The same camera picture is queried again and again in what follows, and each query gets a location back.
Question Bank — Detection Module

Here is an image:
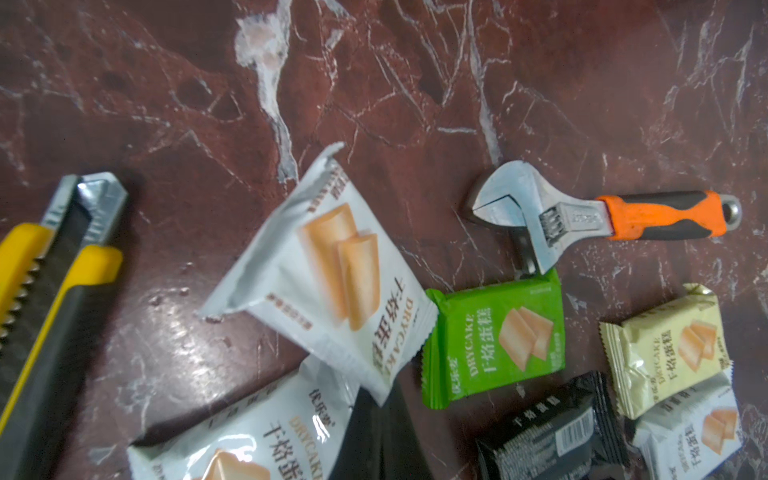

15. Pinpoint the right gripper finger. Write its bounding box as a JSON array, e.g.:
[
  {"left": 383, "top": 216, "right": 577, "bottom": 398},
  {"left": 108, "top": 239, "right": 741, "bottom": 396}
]
[{"left": 329, "top": 385, "right": 432, "bottom": 480}]

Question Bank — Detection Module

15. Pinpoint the white drycake cookie packet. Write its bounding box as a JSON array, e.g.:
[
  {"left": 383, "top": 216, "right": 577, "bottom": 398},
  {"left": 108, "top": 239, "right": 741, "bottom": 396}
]
[{"left": 127, "top": 356, "right": 359, "bottom": 479}]

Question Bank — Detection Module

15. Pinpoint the black cookie packet barcode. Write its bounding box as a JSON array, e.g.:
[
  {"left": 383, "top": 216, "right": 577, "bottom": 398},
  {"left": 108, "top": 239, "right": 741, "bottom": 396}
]
[{"left": 476, "top": 371, "right": 630, "bottom": 479}]

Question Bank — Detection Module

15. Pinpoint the cream cookie packet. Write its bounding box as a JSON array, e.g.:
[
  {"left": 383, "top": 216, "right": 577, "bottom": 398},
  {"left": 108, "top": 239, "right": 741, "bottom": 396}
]
[{"left": 599, "top": 284, "right": 731, "bottom": 420}]

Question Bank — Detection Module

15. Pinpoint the yellow black utility knife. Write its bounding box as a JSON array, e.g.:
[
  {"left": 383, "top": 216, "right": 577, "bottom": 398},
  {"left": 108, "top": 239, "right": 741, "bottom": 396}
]
[{"left": 1, "top": 172, "right": 128, "bottom": 479}]

